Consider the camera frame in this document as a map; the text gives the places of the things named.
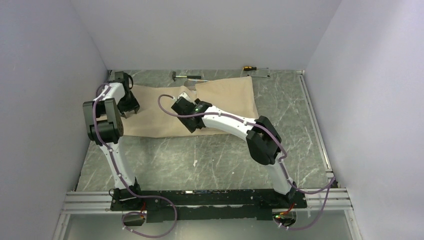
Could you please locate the yellow handled screwdriver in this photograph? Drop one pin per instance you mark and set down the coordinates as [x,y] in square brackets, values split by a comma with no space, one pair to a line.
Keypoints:
[253,68]

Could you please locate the wire mesh instrument tray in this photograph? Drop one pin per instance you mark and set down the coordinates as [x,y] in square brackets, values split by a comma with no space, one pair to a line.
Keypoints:
[191,83]

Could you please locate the aluminium frame rail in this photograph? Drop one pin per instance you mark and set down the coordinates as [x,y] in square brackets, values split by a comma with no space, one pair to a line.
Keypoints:
[99,203]

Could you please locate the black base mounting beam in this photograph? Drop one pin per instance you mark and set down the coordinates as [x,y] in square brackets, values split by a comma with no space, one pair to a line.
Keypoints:
[184,205]

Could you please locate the flat metal wrench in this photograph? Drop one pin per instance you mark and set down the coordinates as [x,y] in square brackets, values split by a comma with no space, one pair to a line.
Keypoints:
[257,76]

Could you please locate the beige cloth wrap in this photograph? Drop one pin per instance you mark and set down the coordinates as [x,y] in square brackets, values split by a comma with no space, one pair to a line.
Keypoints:
[159,105]

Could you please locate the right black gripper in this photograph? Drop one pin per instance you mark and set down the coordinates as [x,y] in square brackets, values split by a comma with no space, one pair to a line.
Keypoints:
[192,129]

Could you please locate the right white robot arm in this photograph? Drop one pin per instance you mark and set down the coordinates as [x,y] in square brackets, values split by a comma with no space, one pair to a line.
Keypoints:
[262,139]

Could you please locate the small black hammer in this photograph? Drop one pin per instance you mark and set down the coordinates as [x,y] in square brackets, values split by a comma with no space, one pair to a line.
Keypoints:
[174,76]

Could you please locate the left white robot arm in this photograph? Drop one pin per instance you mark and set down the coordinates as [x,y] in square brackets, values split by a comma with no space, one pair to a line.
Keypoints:
[103,120]

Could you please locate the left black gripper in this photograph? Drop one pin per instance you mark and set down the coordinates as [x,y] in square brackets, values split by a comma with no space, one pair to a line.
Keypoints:
[134,105]

